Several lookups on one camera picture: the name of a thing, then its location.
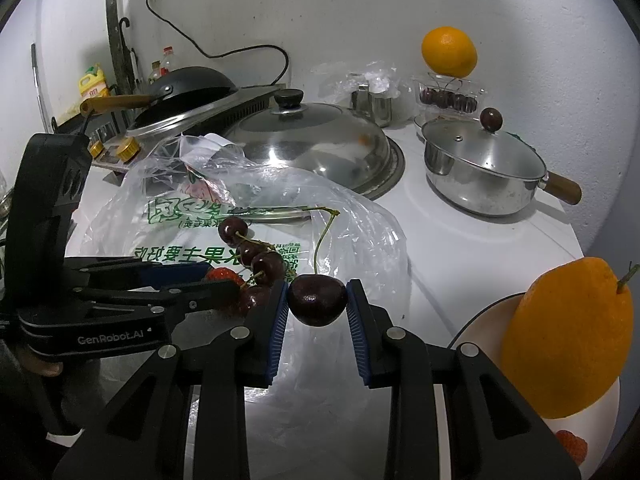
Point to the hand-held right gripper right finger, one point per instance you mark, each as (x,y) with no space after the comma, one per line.
(357,330)

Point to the cluster of dark cherries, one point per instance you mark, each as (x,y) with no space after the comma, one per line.
(265,265)

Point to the black umbrella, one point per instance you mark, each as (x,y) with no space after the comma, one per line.
(131,55)

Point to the glass lid with steel rim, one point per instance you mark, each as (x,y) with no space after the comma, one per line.
(270,215)

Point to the red-capped bottle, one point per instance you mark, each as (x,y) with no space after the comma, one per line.
(167,60)

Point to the round orange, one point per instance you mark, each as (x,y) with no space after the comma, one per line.
(448,52)

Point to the grey wall pipe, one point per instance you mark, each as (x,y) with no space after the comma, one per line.
(112,10)

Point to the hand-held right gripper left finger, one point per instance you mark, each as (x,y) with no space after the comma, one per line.
(277,330)

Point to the person's left hand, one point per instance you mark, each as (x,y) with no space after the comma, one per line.
(47,369)

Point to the dark red cherry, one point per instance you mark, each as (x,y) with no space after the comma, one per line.
(317,300)

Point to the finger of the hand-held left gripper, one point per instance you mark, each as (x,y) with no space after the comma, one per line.
(200,297)
(170,272)

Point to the large steel lid black knob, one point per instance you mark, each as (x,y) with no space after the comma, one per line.
(310,140)

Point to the clear fruit container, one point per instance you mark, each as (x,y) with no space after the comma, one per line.
(447,85)

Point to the small white dish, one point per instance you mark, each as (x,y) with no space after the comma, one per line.
(422,122)

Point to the black storage rack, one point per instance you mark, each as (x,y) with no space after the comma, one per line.
(75,119)

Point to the white paper slip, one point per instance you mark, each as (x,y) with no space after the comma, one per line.
(197,144)

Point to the steel induction cooker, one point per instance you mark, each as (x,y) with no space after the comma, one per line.
(210,115)

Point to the crumpled clear plastic wrap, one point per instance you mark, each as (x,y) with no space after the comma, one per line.
(340,75)

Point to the yellow detergent bottle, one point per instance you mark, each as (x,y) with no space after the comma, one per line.
(92,85)

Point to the steel saucepan lid brown knob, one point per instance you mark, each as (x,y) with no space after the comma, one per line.
(480,147)

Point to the steel cup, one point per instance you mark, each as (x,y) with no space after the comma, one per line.
(360,99)
(381,110)

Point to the heap of dark cherries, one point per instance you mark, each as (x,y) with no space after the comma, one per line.
(447,99)

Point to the white plate with black rim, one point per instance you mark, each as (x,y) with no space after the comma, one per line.
(487,330)

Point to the large orange with stem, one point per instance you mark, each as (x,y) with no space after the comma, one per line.
(565,335)

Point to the clear printed plastic bag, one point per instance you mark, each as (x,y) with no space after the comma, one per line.
(350,240)

